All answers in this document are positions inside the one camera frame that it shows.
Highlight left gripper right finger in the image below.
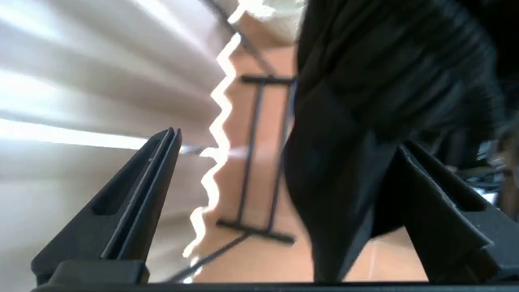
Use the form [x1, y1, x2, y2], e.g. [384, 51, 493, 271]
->
[388, 140, 519, 284]

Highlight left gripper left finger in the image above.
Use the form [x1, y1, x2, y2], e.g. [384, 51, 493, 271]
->
[30, 127, 183, 286]

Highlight black shorts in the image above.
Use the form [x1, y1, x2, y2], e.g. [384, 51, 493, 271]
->
[282, 0, 519, 284]

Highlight black clothes rack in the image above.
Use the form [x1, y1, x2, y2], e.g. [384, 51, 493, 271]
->
[165, 0, 299, 284]

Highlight beige curtain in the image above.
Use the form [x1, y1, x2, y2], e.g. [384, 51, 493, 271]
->
[0, 0, 240, 285]

